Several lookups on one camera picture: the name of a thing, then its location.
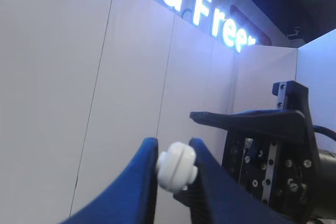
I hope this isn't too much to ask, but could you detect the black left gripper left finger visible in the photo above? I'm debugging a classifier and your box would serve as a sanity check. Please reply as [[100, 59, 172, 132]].
[[63, 137, 158, 223]]

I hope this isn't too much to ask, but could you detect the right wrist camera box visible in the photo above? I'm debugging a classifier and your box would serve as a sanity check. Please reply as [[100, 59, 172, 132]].
[[272, 80, 310, 115]]

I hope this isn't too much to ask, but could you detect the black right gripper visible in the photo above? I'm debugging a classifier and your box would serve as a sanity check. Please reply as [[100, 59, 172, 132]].
[[190, 110, 320, 223]]

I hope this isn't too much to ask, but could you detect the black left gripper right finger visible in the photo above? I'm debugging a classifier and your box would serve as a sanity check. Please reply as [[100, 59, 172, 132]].
[[173, 138, 292, 223]]

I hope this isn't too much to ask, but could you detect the blue black right robot arm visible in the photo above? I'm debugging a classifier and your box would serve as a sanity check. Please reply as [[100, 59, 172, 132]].
[[188, 110, 335, 223]]

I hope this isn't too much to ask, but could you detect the illuminated white wall lettering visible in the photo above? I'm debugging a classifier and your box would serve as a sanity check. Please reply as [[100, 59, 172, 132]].
[[163, 0, 257, 53]]

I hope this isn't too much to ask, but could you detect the teal white utility knife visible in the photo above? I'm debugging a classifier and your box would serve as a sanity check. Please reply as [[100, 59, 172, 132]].
[[155, 142, 198, 194]]

